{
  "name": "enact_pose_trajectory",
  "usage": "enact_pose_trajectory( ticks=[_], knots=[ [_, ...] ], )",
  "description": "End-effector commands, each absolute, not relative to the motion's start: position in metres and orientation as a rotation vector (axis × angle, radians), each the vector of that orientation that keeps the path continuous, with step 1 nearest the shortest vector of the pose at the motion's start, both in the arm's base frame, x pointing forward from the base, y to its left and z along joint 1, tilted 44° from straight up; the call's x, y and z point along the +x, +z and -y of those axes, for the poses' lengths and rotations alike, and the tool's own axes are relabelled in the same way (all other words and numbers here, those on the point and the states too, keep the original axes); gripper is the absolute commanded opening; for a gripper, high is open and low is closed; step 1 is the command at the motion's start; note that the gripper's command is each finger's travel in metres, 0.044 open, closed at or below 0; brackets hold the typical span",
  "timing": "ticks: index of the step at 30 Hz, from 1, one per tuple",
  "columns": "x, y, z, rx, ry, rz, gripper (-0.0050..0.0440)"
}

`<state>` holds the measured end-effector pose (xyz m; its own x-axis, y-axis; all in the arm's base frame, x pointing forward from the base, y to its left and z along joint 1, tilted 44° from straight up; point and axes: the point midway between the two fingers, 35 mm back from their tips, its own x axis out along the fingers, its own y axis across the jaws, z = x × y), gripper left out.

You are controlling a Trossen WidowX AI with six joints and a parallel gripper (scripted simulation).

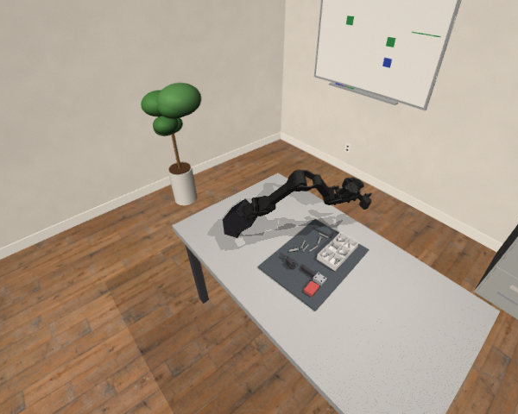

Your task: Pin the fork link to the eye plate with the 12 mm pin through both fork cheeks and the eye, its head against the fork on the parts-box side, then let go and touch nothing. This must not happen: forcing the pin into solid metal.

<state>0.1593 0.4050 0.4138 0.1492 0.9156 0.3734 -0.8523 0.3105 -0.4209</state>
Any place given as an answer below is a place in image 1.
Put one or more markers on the red block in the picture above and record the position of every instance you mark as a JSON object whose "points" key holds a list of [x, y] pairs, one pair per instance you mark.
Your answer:
{"points": [[311, 288]]}

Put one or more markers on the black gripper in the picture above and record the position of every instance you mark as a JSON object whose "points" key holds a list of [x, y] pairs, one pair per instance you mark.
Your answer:
{"points": [[364, 200]]}

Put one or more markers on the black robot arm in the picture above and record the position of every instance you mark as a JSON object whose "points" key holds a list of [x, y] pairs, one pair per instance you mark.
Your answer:
{"points": [[261, 206]]}

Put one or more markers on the dark grey flat bar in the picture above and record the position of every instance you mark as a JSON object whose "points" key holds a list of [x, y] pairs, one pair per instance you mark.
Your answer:
{"points": [[308, 271]]}

